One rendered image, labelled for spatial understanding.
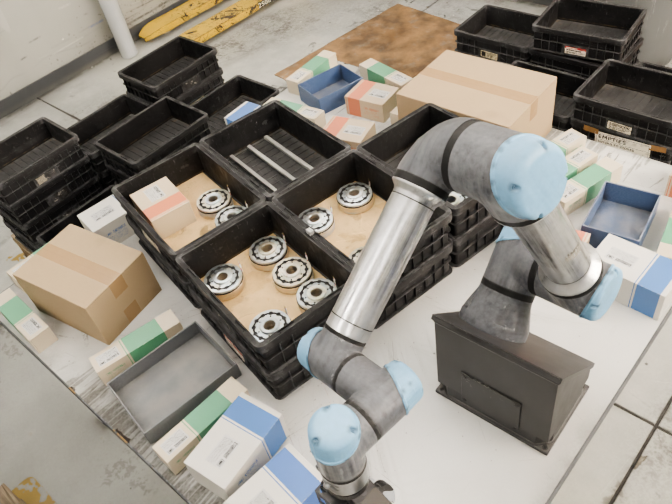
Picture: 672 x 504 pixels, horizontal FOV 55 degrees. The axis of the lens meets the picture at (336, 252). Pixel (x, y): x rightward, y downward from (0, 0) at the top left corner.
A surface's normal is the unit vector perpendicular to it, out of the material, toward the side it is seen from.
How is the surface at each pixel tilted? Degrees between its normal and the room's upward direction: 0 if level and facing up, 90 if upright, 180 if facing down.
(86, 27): 90
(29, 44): 90
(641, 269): 0
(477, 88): 0
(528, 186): 75
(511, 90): 0
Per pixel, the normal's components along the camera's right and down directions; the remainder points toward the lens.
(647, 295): -0.68, 0.59
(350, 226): -0.14, -0.69
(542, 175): 0.57, 0.29
